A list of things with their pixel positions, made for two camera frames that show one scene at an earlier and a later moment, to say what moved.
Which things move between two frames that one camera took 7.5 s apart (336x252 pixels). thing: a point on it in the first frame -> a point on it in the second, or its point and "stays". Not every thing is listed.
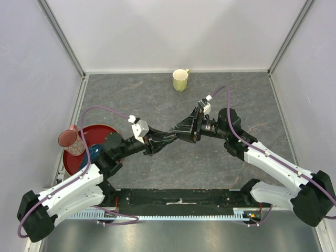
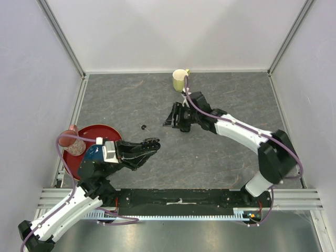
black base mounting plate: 164,201 stays
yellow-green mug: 180,78 stays
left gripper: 155,141 -> 134,155
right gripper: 190,127 -> 177,109
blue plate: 95,150 stays
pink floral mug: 71,141 stays
